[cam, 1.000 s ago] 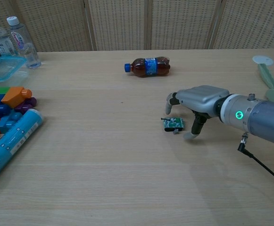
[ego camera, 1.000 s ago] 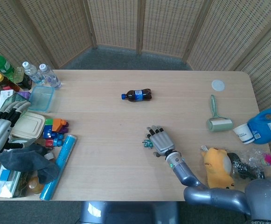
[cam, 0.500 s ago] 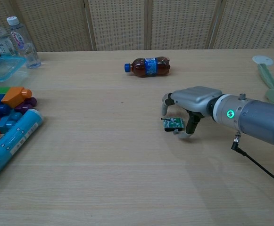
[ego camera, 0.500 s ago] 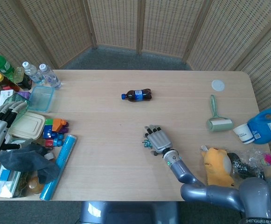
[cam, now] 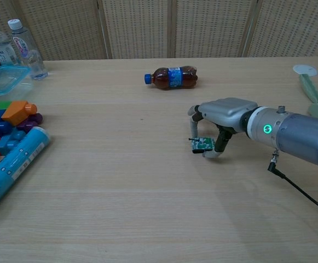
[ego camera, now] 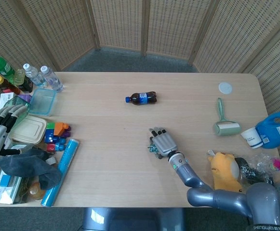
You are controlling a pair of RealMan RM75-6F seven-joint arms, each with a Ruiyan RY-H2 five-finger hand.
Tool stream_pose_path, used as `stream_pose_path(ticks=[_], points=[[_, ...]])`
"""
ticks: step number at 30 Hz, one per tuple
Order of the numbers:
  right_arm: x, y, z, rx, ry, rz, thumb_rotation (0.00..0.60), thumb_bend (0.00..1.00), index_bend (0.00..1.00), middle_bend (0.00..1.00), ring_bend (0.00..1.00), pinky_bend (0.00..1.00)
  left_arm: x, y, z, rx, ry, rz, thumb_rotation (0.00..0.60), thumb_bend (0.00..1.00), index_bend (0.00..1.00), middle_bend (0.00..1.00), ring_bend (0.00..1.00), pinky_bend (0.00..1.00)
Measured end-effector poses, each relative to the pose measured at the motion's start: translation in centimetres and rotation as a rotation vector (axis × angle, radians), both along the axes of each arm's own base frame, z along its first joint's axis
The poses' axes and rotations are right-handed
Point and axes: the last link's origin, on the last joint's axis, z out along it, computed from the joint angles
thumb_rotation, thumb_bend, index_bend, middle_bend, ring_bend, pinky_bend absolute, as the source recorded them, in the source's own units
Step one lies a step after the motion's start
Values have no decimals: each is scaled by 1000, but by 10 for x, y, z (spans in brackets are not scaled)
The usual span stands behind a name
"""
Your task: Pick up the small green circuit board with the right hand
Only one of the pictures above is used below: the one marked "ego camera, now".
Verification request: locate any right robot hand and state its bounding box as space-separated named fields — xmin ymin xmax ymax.
xmin=148 ymin=126 xmax=180 ymax=160

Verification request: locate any small green toy tank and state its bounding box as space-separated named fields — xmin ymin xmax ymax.
xmin=147 ymin=143 xmax=160 ymax=155

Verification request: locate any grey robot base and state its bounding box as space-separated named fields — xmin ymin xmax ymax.
xmin=82 ymin=207 xmax=186 ymax=231

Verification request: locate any dark blue plastic block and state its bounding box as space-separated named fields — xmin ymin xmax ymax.
xmin=44 ymin=129 xmax=56 ymax=144

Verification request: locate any yellow plush toy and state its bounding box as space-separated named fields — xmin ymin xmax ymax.
xmin=207 ymin=151 xmax=245 ymax=193

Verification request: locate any orange toy block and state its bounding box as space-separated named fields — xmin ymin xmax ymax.
xmin=53 ymin=122 xmax=69 ymax=136

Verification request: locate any light blue plastic block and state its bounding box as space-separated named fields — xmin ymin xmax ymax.
xmin=55 ymin=137 xmax=68 ymax=151

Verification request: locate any purple plastic block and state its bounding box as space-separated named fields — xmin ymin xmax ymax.
xmin=62 ymin=124 xmax=72 ymax=139

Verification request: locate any beige lunch box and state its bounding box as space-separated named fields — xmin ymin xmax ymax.
xmin=9 ymin=115 xmax=48 ymax=145

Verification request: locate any white labelled box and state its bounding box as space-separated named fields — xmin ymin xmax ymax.
xmin=0 ymin=92 xmax=18 ymax=109

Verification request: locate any clear green plastic container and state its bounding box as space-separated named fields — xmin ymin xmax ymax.
xmin=2 ymin=97 xmax=31 ymax=121

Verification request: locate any dark grey cloth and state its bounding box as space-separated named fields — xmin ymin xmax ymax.
xmin=0 ymin=147 xmax=62 ymax=191

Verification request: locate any cola bottle with blue cap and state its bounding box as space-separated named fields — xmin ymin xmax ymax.
xmin=125 ymin=91 xmax=158 ymax=105

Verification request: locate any white and blue box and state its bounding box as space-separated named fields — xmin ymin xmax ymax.
xmin=0 ymin=168 xmax=24 ymax=205

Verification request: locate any brown sauce bottle yellow cap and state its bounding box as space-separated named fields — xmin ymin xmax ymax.
xmin=0 ymin=74 xmax=21 ymax=95

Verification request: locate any clear container with blue rim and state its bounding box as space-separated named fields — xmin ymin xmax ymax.
xmin=29 ymin=88 xmax=58 ymax=117

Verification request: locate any pale green lint roller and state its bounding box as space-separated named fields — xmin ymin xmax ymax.
xmin=213 ymin=97 xmax=242 ymax=137

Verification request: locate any amber liquid bottle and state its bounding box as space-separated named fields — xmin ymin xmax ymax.
xmin=28 ymin=181 xmax=47 ymax=201

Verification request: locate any green soda bottle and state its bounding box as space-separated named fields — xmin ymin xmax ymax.
xmin=0 ymin=49 xmax=16 ymax=83

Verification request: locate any clear water bottle white cap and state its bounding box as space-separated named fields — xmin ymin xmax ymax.
xmin=40 ymin=65 xmax=64 ymax=93
xmin=23 ymin=63 xmax=47 ymax=88

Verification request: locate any light blue cylindrical tube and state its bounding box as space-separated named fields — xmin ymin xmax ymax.
xmin=40 ymin=139 xmax=80 ymax=208

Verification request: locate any white round lid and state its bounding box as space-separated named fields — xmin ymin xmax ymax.
xmin=218 ymin=82 xmax=234 ymax=95

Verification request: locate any white paper cup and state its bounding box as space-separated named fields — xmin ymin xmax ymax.
xmin=240 ymin=127 xmax=264 ymax=150

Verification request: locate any crinkly clear plastic bag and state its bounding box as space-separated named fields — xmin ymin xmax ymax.
xmin=236 ymin=154 xmax=276 ymax=186

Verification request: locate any blue detergent jug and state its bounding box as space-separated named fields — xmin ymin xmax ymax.
xmin=254 ymin=112 xmax=280 ymax=150

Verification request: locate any woven folding screen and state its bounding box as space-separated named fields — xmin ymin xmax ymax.
xmin=0 ymin=0 xmax=280 ymax=157

